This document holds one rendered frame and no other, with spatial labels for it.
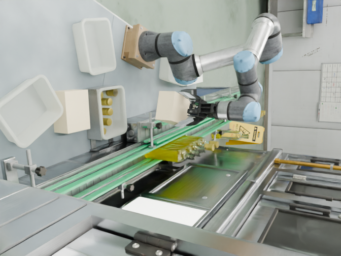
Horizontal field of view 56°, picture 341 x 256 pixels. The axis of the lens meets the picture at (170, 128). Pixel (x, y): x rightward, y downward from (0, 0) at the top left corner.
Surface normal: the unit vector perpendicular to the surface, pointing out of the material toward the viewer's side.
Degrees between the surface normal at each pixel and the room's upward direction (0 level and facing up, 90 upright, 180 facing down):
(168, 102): 90
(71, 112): 0
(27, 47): 0
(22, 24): 0
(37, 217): 90
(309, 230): 90
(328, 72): 90
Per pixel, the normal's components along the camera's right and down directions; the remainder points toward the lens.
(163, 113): -0.48, -0.14
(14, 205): -0.04, -0.98
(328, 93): -0.50, 0.21
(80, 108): 0.86, 0.07
